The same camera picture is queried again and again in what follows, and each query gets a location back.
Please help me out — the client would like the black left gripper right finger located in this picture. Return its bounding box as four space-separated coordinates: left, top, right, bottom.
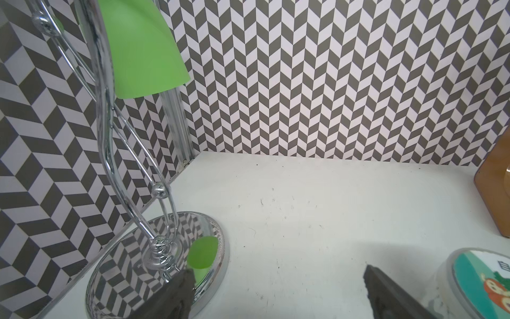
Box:
363 265 434 319

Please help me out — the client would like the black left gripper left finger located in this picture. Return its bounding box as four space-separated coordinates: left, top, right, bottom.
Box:
128 269 195 319

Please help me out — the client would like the tall red illustrated-lid container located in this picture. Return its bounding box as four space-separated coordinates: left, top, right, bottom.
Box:
420 248 509 318

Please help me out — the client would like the orange three-tier wooden shelf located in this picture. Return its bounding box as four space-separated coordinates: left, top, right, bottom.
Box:
474 128 509 238

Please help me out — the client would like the chrome stand with green cups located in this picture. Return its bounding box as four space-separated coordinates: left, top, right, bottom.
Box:
31 1 228 318

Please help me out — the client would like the left metal corner post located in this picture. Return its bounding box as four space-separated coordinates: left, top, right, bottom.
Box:
160 89 195 166

